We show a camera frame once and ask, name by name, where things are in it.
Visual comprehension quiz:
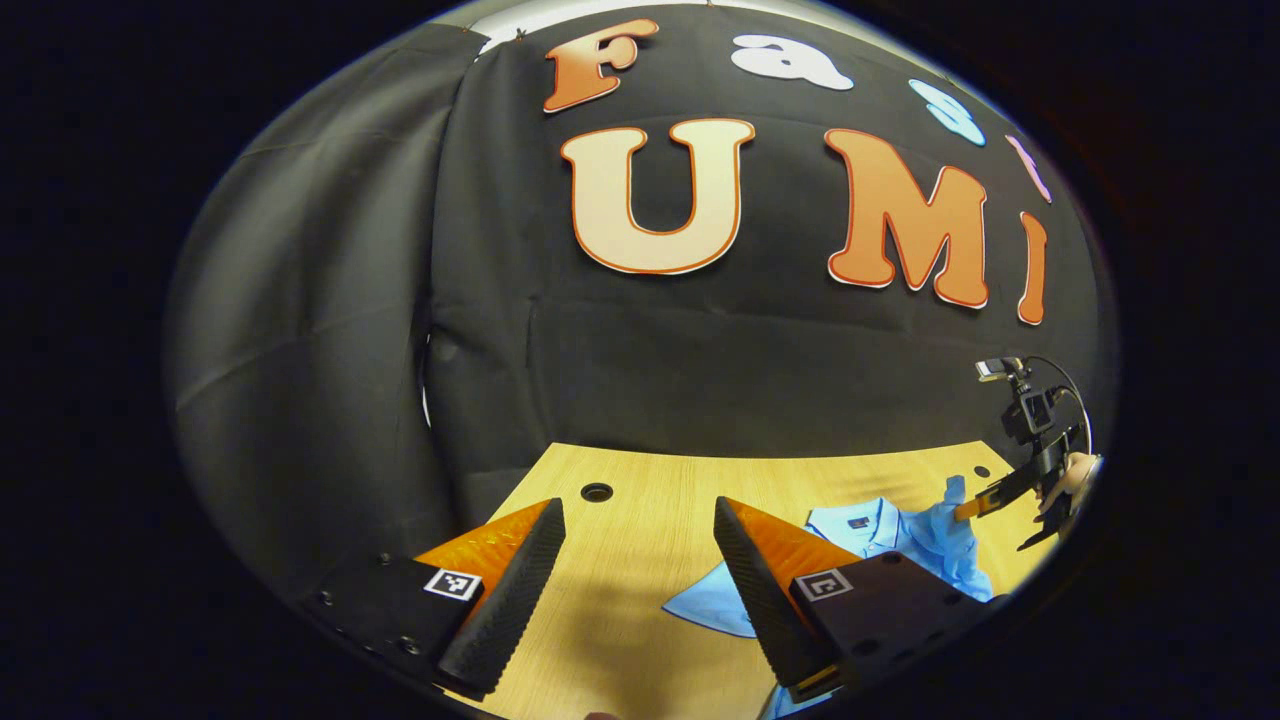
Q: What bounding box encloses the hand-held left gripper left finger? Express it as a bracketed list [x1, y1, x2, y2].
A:
[300, 497, 567, 701]

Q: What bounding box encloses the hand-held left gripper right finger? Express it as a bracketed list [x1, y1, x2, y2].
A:
[712, 495, 1001, 706]

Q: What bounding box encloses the light blue T-shirt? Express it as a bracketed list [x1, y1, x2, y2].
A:
[662, 475, 997, 720]

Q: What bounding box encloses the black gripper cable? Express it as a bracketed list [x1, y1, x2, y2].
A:
[1022, 354, 1095, 456]

